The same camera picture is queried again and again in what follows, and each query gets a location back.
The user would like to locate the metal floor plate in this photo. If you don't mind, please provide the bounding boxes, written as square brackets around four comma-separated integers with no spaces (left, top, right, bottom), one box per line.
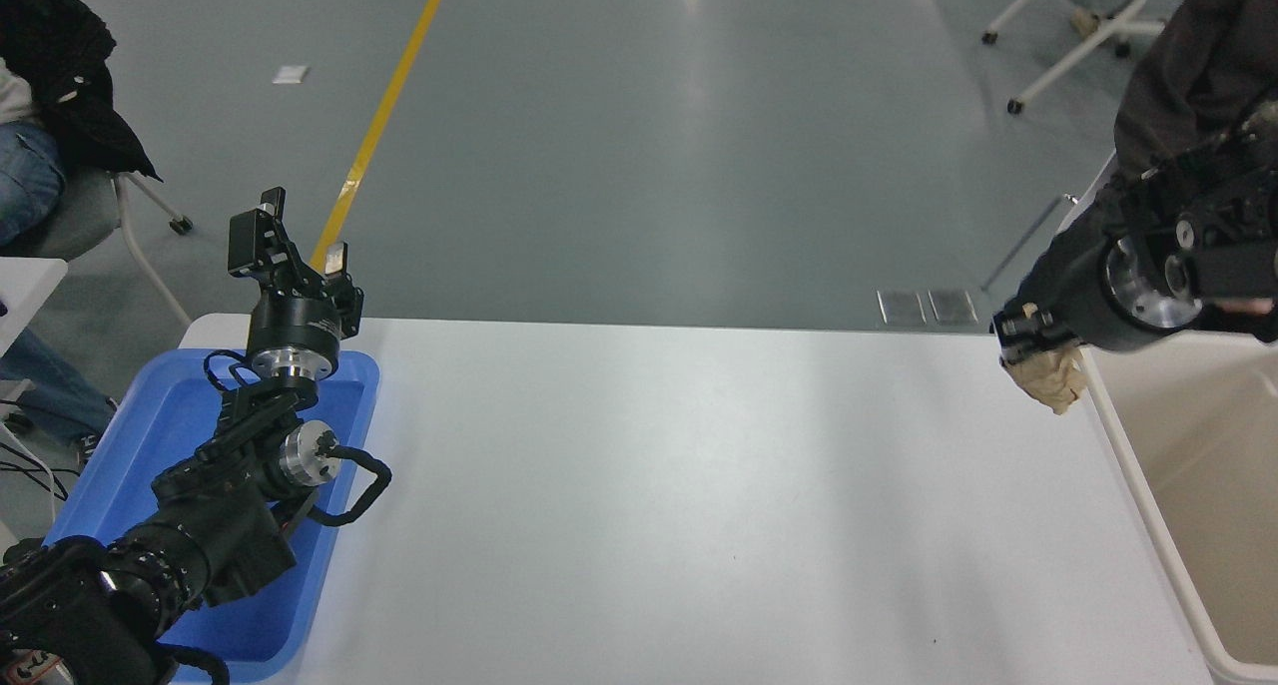
[929,288,980,327]
[877,290,929,328]

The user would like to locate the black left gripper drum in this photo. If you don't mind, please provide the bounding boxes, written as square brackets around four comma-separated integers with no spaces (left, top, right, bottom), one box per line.
[246,293,343,359]

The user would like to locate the small white table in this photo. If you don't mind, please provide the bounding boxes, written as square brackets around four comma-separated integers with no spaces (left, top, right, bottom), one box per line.
[0,258,69,358]

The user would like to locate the large pale bin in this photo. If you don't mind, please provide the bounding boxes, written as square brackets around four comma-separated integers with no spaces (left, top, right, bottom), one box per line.
[1081,331,1278,685]

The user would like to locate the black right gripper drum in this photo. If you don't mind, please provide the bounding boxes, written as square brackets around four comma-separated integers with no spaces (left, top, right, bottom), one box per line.
[1008,201,1167,355]

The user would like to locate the grey chair with white legs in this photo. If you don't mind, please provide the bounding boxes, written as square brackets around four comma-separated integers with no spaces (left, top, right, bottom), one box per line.
[20,166,196,329]

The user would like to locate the tan paper ball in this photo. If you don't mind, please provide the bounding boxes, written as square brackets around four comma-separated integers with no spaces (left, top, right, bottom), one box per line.
[1002,306,1088,416]

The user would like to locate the person in dark top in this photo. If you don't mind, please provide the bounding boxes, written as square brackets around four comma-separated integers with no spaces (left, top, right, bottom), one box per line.
[1113,0,1278,344]

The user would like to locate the white wheeled chair frame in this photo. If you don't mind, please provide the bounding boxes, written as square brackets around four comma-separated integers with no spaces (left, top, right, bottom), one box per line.
[981,0,1167,116]

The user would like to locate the blue plastic tray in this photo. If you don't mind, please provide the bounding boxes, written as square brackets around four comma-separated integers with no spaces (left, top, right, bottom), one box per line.
[45,348,381,684]

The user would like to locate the person in black jacket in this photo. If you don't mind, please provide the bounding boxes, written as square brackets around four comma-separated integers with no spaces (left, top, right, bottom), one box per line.
[0,0,166,463]

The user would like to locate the black floor cable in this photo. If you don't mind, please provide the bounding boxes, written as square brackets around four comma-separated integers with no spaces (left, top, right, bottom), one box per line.
[0,423,81,506]

